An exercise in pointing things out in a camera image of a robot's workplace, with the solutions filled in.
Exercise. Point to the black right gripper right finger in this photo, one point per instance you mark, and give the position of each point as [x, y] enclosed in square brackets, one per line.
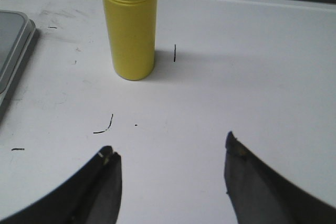
[260, 195]

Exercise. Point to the yellow squeeze seasoning bottle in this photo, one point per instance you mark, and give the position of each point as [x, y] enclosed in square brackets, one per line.
[131, 26]

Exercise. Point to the silver digital kitchen scale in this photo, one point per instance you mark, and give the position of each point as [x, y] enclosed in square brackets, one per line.
[18, 38]

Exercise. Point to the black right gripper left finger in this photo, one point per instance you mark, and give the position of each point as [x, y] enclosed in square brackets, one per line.
[91, 195]

